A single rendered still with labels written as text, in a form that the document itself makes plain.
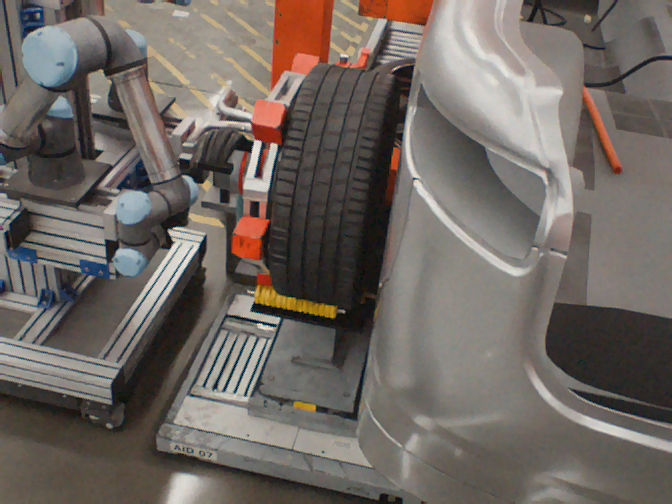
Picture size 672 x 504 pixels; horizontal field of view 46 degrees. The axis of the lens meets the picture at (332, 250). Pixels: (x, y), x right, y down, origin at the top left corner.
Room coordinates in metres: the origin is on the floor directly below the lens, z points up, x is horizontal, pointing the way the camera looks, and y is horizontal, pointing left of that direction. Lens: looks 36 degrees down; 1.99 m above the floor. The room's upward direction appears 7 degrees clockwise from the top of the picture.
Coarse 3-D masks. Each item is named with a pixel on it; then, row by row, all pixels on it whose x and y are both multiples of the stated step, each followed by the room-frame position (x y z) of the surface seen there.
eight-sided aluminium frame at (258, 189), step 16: (288, 80) 2.00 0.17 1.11; (272, 96) 1.86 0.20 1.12; (288, 96) 1.87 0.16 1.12; (288, 112) 1.82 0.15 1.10; (256, 144) 1.73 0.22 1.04; (272, 144) 1.73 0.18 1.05; (256, 160) 1.70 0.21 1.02; (272, 160) 1.70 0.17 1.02; (256, 176) 1.70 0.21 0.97; (272, 176) 1.70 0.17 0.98; (256, 192) 1.65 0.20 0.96; (256, 272) 1.79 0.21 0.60
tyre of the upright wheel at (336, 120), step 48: (336, 96) 1.81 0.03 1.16; (384, 96) 1.82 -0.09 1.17; (288, 144) 1.68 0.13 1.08; (336, 144) 1.68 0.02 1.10; (288, 192) 1.61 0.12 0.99; (336, 192) 1.60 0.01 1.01; (384, 192) 2.11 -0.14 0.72; (288, 240) 1.58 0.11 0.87; (336, 240) 1.57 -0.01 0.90; (288, 288) 1.63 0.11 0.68; (336, 288) 1.59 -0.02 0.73
